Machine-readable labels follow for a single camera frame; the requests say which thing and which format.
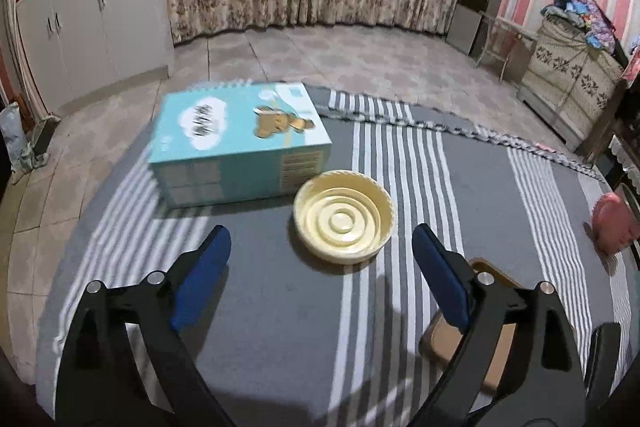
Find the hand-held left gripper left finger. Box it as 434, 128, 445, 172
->
54, 224, 236, 427

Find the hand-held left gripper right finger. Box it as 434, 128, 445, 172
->
411, 223, 588, 427

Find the cream round plastic lid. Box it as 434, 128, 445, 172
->
292, 170, 398, 265

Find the brown cardboard piece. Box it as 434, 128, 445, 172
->
419, 258, 526, 395

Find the grey striped mat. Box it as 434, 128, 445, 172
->
35, 79, 636, 427

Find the light blue cardboard box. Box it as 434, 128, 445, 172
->
147, 82, 333, 210

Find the pink cup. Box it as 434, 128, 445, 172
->
582, 192, 640, 258

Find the black rectangular case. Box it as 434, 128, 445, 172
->
584, 322, 623, 413

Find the white lace cloth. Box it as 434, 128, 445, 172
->
607, 134, 640, 188

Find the white plastic bag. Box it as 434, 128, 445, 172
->
0, 102, 26, 178

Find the cloth covered cabinet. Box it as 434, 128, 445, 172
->
517, 14, 628, 152

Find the wooden stool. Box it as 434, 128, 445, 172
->
480, 14, 533, 82

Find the dark water dispenser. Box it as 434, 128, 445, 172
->
445, 0, 506, 58

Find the white cabinet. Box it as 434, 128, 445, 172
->
15, 0, 176, 118

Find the pile of colourful clothes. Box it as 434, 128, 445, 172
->
540, 0, 618, 50

